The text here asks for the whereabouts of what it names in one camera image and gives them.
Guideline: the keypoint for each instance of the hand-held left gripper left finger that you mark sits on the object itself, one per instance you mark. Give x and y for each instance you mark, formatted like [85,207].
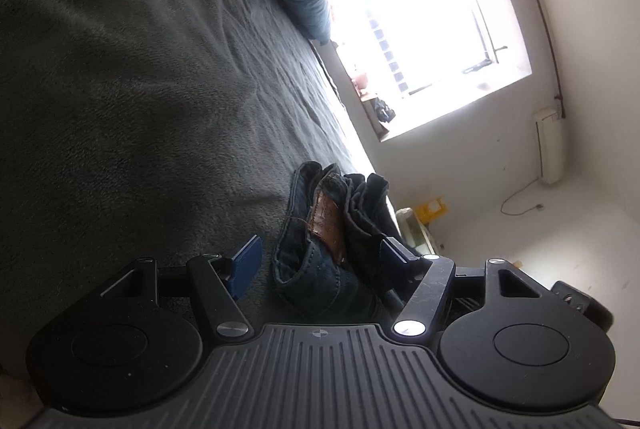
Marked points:
[245,264]

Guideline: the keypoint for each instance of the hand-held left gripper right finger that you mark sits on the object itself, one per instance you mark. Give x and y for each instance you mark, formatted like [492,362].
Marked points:
[395,254]

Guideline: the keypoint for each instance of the blue jeans with leather patch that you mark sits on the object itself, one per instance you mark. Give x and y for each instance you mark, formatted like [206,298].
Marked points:
[310,269]

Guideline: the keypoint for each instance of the white furniture piece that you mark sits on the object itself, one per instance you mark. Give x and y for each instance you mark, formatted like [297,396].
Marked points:
[415,229]

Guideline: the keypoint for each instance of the yellow box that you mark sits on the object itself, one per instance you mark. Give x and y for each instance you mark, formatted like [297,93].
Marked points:
[432,209]

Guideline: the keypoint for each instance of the small dark windowsill object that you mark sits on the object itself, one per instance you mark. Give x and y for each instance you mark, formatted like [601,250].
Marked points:
[385,111]

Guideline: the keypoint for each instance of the red pot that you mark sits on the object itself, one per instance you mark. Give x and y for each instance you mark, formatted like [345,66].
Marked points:
[361,80]

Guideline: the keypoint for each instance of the grey bed blanket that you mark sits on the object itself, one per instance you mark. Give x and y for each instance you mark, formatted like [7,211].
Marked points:
[125,84]

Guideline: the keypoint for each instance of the bright window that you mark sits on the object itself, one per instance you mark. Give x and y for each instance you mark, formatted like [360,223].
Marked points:
[425,34]

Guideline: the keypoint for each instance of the white wall radiator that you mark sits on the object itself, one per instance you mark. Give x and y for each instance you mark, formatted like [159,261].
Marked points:
[549,149]

